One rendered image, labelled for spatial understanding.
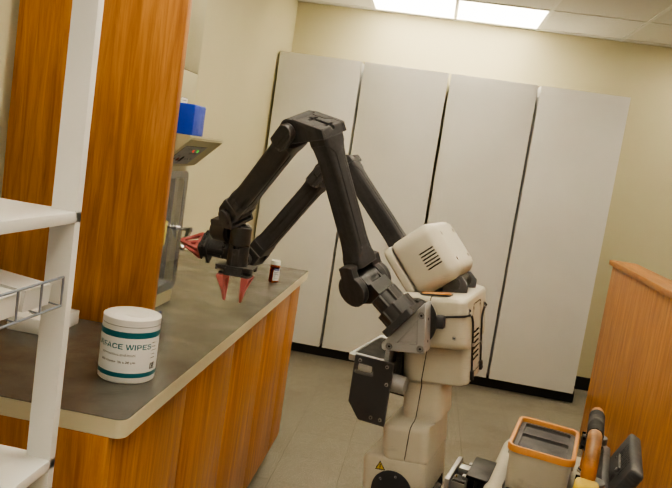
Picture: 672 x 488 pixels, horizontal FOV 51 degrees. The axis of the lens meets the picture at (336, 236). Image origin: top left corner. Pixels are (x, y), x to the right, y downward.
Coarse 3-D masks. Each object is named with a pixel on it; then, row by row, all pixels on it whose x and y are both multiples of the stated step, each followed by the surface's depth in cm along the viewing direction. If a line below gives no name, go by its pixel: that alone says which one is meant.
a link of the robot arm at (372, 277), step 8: (368, 264) 162; (360, 272) 159; (368, 272) 159; (376, 272) 160; (368, 280) 158; (376, 280) 158; (384, 280) 159; (368, 288) 157; (376, 288) 156; (384, 288) 157; (376, 296) 157
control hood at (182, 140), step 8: (176, 136) 203; (184, 136) 202; (192, 136) 204; (176, 144) 203; (184, 144) 203; (192, 144) 209; (200, 144) 215; (208, 144) 222; (216, 144) 229; (176, 152) 205; (208, 152) 232; (192, 160) 228; (200, 160) 235
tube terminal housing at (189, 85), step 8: (184, 72) 220; (192, 72) 227; (184, 80) 221; (192, 80) 228; (184, 88) 222; (192, 88) 229; (184, 96) 223; (192, 96) 231; (176, 168) 227; (184, 168) 234; (160, 296) 232; (168, 296) 239; (160, 304) 233
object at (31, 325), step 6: (18, 312) 187; (24, 312) 188; (30, 312) 189; (72, 312) 194; (78, 312) 197; (12, 318) 183; (18, 318) 183; (30, 318) 183; (36, 318) 184; (72, 318) 194; (78, 318) 198; (18, 324) 183; (24, 324) 183; (30, 324) 183; (36, 324) 183; (72, 324) 195; (18, 330) 184; (24, 330) 183; (30, 330) 183; (36, 330) 183
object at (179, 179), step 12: (180, 180) 229; (180, 192) 231; (168, 204) 222; (180, 204) 232; (168, 216) 223; (180, 216) 234; (168, 228) 225; (168, 240) 227; (168, 252) 229; (168, 264) 230; (168, 276) 232; (168, 288) 234
